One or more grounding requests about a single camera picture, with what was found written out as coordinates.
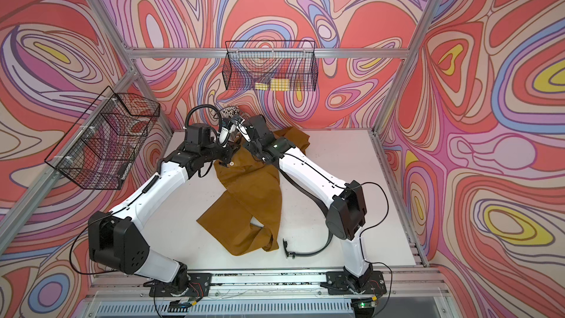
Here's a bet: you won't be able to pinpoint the mustard brown trousers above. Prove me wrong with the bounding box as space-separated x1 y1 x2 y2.
197 147 283 256

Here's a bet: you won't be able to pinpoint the black leather belt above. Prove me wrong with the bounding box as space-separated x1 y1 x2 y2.
277 165 334 260

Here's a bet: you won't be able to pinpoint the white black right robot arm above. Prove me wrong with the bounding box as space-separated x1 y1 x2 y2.
236 116 369 278

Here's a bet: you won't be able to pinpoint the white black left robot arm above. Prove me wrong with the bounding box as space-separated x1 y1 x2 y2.
87 105 241 294

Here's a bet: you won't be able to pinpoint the clear cup of pencils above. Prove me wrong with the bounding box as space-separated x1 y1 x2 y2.
220 105 241 119

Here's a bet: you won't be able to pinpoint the yellow sticky notes pad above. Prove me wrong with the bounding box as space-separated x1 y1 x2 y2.
254 78 291 92

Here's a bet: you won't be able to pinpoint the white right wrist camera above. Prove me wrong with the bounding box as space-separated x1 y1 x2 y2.
232 116 251 141

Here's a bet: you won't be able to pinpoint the black wire basket back wall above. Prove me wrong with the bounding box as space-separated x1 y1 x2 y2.
222 39 319 92

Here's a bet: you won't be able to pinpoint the black wire basket wall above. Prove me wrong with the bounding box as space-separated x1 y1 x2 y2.
44 87 160 190
222 39 319 92

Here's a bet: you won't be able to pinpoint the black wire basket left wall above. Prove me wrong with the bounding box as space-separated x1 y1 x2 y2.
44 87 160 190

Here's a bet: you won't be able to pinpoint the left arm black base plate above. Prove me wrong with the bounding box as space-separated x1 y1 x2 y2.
144 272 212 298

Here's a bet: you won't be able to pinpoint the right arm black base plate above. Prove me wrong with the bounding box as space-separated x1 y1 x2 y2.
320 269 387 297

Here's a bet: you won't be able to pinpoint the aluminium front rail frame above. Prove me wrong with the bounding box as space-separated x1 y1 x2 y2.
74 267 462 317

